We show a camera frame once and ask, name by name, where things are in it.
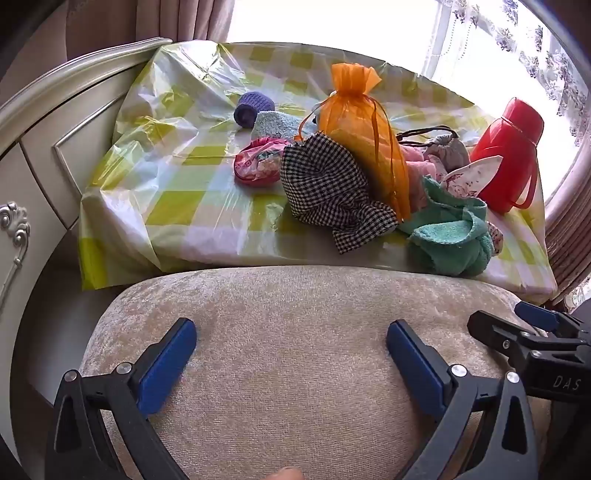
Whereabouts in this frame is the white floral cloth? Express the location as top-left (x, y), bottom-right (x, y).
top-left (441, 154), bottom-right (504, 254)

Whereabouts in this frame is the red thermos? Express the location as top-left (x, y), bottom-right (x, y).
top-left (470, 97), bottom-right (546, 214)

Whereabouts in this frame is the black white houndstooth cloth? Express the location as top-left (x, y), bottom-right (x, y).
top-left (280, 131), bottom-right (400, 254)

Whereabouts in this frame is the orange organza bag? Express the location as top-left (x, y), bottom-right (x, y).
top-left (300, 62), bottom-right (413, 222)

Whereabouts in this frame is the pink towel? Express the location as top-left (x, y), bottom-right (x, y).
top-left (397, 145), bottom-right (451, 217)

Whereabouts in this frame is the beige embroidered curtain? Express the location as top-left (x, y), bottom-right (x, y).
top-left (545, 171), bottom-right (591, 305)

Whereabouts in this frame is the green checkered plastic tablecloth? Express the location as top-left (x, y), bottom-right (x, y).
top-left (78, 41), bottom-right (558, 305)

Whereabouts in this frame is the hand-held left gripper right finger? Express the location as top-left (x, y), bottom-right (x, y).
top-left (386, 320), bottom-right (541, 480)

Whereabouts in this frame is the pale grey drawstring pouch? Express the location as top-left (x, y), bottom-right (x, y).
top-left (396, 126), bottom-right (471, 171)

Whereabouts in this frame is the pink printed pouch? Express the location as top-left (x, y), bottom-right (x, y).
top-left (233, 136), bottom-right (289, 186)

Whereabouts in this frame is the green towel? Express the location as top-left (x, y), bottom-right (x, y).
top-left (397, 175), bottom-right (496, 278)

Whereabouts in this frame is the light blue fuzzy sock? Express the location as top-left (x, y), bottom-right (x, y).
top-left (252, 111), bottom-right (308, 144)

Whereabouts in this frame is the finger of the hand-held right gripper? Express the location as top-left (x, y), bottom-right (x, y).
top-left (467, 311), bottom-right (539, 361)
top-left (515, 302), bottom-right (571, 335)

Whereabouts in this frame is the purple knitted sock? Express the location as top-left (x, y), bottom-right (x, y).
top-left (233, 91), bottom-right (274, 130)

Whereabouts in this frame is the beige upholstered stool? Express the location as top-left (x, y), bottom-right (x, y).
top-left (78, 265), bottom-right (555, 480)

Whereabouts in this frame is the pink beige curtain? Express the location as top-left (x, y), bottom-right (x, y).
top-left (65, 0), bottom-right (245, 61)

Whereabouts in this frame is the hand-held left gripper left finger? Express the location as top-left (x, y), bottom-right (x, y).
top-left (45, 318), bottom-right (198, 480)

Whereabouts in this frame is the white embroidered lace curtain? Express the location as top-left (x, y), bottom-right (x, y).
top-left (434, 0), bottom-right (591, 148)

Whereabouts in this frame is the white carved dresser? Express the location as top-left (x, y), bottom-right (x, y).
top-left (0, 38), bottom-right (174, 301)

